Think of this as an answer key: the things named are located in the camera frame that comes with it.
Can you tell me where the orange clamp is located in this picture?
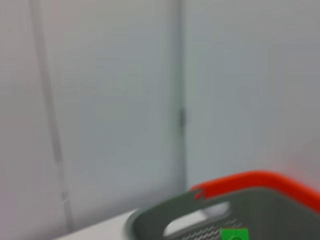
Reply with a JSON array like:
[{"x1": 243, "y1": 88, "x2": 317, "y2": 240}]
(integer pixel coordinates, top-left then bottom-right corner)
[{"x1": 188, "y1": 169, "x2": 320, "y2": 213}]

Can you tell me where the green toy brick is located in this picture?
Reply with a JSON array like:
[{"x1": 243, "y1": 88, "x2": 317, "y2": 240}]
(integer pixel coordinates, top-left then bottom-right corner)
[{"x1": 219, "y1": 227, "x2": 250, "y2": 240}]

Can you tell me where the grey perforated storage bin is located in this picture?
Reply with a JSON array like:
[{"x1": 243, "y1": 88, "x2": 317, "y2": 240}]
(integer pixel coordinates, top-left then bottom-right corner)
[{"x1": 126, "y1": 186, "x2": 320, "y2": 240}]

